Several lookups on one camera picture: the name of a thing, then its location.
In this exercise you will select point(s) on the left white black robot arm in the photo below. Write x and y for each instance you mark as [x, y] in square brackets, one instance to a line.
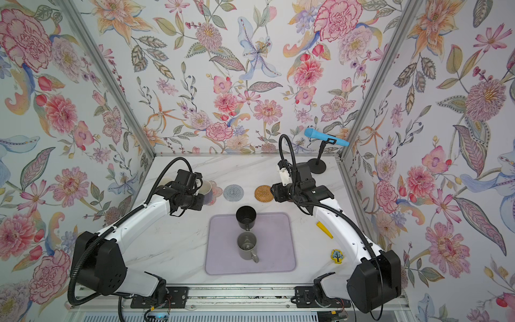
[98, 266]

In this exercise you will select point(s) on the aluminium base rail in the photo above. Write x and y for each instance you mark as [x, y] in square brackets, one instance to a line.
[233, 297]

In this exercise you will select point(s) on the dark grey mug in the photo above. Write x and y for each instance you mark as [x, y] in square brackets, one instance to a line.
[247, 246]

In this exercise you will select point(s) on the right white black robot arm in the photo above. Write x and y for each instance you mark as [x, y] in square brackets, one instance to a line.
[376, 275]

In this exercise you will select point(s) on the black microphone stand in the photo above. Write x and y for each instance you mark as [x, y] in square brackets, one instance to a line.
[317, 165]

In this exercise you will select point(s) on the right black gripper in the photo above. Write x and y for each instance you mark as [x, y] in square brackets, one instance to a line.
[280, 192]

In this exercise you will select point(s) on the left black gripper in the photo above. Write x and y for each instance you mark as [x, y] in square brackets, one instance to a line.
[200, 204]

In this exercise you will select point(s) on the lavender rectangular mat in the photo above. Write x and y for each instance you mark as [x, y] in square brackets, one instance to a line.
[267, 247]

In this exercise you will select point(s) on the pink flower coaster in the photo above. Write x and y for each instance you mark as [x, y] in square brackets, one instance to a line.
[216, 192]

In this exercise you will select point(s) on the grey round patterned coaster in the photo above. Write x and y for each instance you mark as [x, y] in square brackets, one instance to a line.
[233, 193]

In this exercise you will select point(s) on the yellow pencil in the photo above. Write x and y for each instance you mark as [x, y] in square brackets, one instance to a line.
[324, 230]

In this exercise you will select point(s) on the grey mug cream interior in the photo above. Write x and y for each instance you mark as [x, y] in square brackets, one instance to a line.
[206, 191]

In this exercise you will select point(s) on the yellow round sticker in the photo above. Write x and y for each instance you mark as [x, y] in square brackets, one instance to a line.
[337, 256]

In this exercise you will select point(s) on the black mug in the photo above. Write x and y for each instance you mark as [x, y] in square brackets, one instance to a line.
[246, 217]

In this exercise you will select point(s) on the blue microphone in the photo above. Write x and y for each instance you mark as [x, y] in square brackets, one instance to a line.
[311, 133]

